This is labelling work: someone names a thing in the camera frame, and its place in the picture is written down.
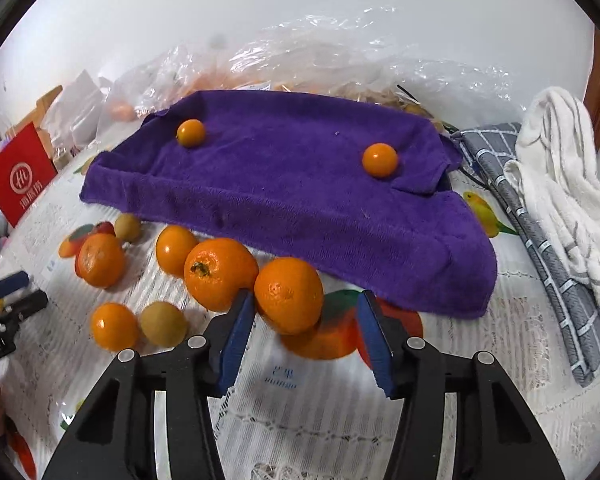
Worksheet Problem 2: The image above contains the purple towel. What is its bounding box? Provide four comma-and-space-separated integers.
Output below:
79, 89, 498, 320

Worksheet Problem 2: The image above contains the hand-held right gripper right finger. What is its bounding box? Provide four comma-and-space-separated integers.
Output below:
356, 289, 566, 480

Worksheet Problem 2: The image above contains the small clear plastic bag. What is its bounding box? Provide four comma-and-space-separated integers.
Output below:
97, 42, 231, 121

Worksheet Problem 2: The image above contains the white striped towel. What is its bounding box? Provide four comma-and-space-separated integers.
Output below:
502, 86, 600, 323

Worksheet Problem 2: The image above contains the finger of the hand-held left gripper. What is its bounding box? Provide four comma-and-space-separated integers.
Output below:
0, 271, 31, 306
0, 290, 49, 328

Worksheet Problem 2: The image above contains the small brown round fruit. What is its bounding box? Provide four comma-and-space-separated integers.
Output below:
139, 301, 188, 347
114, 213, 143, 243

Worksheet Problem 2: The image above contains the red paper bag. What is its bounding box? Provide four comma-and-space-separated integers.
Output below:
0, 122, 58, 228

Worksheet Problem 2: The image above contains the fruit print tablecloth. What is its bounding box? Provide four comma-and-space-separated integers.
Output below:
0, 110, 600, 480

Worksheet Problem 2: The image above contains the cardboard box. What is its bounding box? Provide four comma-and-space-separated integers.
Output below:
20, 85, 63, 131

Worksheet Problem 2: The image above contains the white plastic bag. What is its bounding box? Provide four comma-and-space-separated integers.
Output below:
45, 69, 112, 151

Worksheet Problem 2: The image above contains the grey checked cloth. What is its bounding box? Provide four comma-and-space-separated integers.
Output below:
450, 122, 600, 388

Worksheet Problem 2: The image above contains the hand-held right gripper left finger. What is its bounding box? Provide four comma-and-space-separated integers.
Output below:
40, 290, 257, 480

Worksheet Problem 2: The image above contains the large clear plastic bag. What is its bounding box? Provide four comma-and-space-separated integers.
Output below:
220, 5, 511, 121

